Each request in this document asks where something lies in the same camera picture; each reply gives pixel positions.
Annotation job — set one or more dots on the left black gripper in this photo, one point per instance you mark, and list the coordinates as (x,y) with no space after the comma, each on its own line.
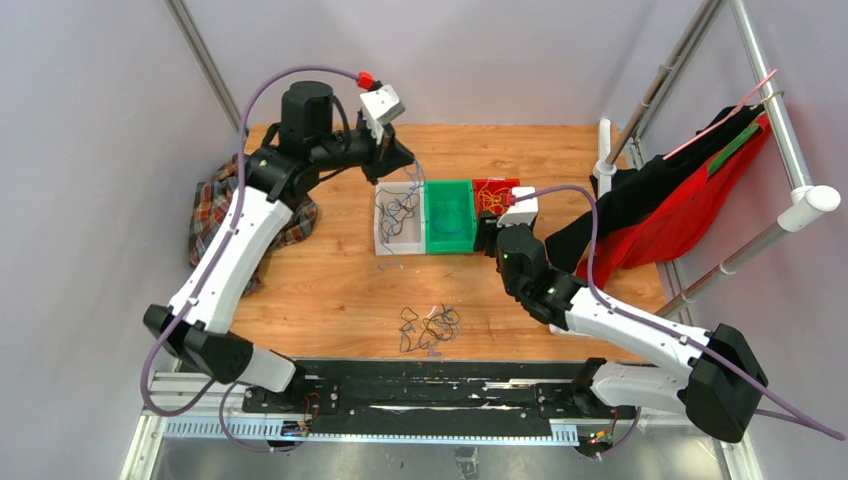
(386,157)

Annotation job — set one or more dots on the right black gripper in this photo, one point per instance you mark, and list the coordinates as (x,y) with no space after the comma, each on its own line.
(486,233)

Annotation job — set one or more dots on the metal clothes rack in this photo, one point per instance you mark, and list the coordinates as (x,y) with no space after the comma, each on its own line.
(808,200)

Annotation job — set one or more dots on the red garment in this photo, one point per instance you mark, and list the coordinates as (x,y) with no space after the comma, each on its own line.
(685,216)

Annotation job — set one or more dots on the black garment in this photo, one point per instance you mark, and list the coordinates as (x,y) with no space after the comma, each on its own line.
(637,193)

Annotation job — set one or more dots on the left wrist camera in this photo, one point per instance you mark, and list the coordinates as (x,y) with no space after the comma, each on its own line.
(379,108)

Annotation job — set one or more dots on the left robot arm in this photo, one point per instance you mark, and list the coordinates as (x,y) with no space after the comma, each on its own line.
(298,153)

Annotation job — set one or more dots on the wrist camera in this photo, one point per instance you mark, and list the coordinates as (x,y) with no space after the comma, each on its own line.
(379,108)
(522,212)

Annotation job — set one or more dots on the pink hanger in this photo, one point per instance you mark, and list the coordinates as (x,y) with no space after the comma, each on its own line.
(736,109)

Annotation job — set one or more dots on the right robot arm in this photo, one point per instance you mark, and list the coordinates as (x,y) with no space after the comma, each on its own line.
(710,376)

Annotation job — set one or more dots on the white plastic bin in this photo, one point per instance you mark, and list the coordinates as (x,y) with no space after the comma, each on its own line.
(399,219)

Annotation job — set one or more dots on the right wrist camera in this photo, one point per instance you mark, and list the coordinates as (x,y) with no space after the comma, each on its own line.
(522,212)

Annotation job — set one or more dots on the green plastic bin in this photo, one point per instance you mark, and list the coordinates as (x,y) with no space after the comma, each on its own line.
(450,217)

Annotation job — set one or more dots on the plaid cloth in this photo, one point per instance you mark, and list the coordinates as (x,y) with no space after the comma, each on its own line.
(210,205)

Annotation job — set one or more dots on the red plastic bin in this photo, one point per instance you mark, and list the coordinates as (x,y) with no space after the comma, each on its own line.
(488,193)

